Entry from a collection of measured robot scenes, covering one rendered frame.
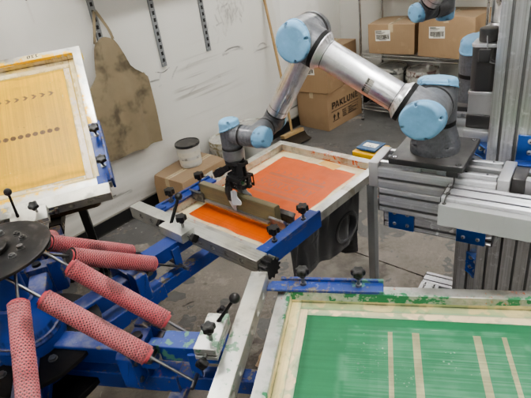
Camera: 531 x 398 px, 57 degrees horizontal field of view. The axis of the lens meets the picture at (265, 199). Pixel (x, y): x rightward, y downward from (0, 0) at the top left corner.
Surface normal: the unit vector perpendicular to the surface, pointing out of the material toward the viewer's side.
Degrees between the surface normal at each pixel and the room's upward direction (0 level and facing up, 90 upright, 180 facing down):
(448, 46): 90
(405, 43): 91
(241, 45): 90
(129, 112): 89
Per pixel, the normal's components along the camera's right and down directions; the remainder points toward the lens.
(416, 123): -0.36, 0.55
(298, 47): -0.58, 0.40
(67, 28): 0.74, 0.24
